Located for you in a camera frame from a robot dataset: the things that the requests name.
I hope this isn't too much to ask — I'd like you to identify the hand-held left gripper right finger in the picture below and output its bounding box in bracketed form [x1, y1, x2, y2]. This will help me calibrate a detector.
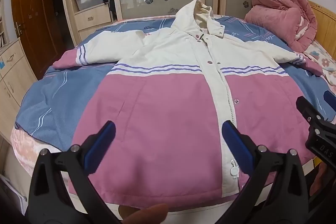
[218, 120, 313, 224]

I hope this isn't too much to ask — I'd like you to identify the brown wooden door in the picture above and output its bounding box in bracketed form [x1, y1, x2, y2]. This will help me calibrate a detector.
[10, 0, 66, 80]

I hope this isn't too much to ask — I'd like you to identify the person's left hand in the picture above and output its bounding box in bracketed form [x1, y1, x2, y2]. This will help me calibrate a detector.
[119, 203, 169, 224]

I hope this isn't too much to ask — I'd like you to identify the beige wardrobe drawer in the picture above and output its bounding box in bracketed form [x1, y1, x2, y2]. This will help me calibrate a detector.
[74, 5, 114, 30]

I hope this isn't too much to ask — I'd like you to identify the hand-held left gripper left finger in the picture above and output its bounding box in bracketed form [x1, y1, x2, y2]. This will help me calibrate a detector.
[25, 120, 124, 224]

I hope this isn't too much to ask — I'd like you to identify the floral bed sheet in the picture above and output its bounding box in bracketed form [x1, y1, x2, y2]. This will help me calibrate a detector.
[302, 40, 336, 85]

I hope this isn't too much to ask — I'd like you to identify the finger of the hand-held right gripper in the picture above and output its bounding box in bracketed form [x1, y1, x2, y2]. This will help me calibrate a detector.
[323, 91, 336, 109]
[296, 96, 336, 136]

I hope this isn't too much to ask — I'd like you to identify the blue striped bed sheet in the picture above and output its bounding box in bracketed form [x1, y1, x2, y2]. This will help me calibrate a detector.
[15, 15, 336, 151]

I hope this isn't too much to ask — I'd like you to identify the pink fuzzy mattress cover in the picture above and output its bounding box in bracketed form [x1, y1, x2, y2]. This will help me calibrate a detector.
[10, 126, 75, 176]

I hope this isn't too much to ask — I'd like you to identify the pink quilt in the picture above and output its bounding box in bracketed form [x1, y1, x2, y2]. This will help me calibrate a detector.
[244, 0, 318, 52]

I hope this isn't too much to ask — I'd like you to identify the pink and white hooded jacket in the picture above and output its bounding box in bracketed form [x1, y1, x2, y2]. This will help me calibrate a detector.
[52, 0, 324, 199]

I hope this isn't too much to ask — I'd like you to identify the beige side cabinet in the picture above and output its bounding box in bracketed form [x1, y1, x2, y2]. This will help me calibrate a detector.
[0, 38, 37, 140]

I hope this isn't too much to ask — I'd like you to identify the wooden headboard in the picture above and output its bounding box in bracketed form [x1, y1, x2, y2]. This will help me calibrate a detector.
[307, 0, 336, 56]

